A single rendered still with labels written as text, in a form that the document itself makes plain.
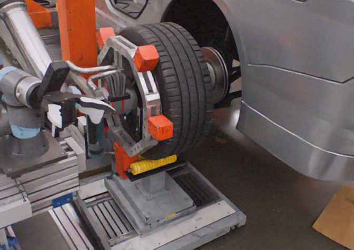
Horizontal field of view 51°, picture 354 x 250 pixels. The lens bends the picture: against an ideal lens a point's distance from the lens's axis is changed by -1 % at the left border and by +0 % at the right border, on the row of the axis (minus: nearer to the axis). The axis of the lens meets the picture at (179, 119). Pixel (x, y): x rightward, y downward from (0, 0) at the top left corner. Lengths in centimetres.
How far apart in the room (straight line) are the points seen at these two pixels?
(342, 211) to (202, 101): 142
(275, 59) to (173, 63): 42
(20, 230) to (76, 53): 97
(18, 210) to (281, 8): 120
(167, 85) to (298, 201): 146
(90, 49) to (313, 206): 174
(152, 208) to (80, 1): 117
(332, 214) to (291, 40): 146
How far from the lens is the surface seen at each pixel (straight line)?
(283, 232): 240
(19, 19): 121
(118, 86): 151
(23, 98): 98
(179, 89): 155
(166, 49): 159
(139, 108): 185
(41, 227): 206
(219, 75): 198
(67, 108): 90
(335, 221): 260
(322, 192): 280
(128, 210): 214
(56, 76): 90
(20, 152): 147
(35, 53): 117
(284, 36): 149
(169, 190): 217
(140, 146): 168
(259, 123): 166
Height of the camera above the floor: 164
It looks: 29 degrees down
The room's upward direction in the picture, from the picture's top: 4 degrees clockwise
